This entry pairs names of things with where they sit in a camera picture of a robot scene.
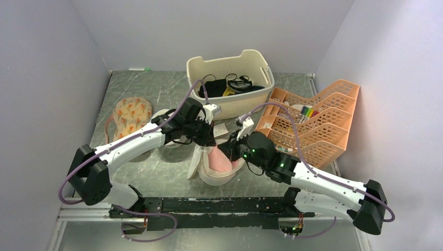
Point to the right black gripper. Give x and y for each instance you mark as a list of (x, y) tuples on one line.
[(230, 147)]

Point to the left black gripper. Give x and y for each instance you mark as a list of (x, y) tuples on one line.
[(207, 138)]

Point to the pink bra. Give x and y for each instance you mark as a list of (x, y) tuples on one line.
[(217, 161)]

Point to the beige trim mesh laundry bag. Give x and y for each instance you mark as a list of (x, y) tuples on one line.
[(199, 166)]

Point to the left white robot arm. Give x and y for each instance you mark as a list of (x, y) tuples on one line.
[(91, 170)]

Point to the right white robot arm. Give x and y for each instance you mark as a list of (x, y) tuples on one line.
[(311, 189)]

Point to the grey trim mesh laundry bag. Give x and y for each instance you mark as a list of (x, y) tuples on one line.
[(158, 118)]

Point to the small white red box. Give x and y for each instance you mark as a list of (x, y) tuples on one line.
[(220, 130)]

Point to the black garments in basket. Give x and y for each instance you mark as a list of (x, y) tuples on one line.
[(230, 85)]

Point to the orange plastic file organizer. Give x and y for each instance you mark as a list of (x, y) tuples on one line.
[(323, 138)]

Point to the floral orange sleep mask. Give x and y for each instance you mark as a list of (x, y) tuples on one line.
[(129, 115)]

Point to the coloured markers set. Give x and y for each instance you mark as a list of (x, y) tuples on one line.
[(307, 113)]

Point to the cream plastic basket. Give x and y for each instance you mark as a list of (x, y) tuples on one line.
[(250, 62)]

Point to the green white marker pen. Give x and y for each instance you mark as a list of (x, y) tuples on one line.
[(139, 69)]

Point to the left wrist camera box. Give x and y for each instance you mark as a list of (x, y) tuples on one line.
[(210, 112)]

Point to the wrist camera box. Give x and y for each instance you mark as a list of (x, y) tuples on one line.
[(246, 127), (210, 112)]

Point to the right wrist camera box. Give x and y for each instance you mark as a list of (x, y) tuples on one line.
[(246, 127)]

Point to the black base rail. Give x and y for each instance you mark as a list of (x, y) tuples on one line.
[(159, 214)]

